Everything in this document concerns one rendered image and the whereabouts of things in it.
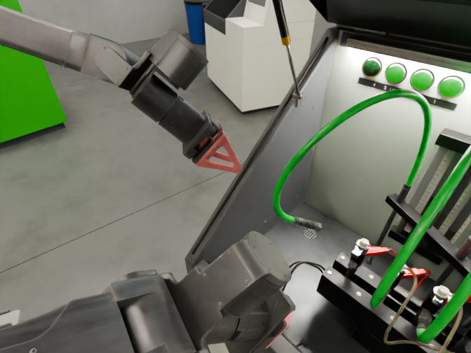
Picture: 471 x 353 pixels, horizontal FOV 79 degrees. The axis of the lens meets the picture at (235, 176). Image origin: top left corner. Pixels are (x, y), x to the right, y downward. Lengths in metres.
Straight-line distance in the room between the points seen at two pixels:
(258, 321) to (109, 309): 0.18
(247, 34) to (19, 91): 2.30
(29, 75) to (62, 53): 3.04
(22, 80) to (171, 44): 3.14
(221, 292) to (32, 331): 0.13
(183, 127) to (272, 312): 0.29
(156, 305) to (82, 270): 1.92
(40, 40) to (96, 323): 0.43
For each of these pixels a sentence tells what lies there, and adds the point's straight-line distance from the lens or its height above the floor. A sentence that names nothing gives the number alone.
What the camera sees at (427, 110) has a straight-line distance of 0.68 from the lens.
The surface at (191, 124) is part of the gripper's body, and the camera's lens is 0.46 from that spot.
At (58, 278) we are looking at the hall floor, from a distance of 2.20.
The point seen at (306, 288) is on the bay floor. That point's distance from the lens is 0.94.
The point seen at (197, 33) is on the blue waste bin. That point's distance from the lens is 6.60.
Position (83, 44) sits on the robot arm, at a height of 1.51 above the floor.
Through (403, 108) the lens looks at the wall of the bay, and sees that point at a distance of 0.85.
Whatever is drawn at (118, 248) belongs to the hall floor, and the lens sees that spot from 2.18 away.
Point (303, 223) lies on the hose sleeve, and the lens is 0.66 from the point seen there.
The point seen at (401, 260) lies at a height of 1.26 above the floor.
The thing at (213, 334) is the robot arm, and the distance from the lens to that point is 0.31.
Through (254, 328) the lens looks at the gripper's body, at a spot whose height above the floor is 1.29.
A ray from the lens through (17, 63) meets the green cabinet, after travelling 3.52.
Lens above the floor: 1.62
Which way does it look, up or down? 39 degrees down
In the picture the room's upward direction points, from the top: straight up
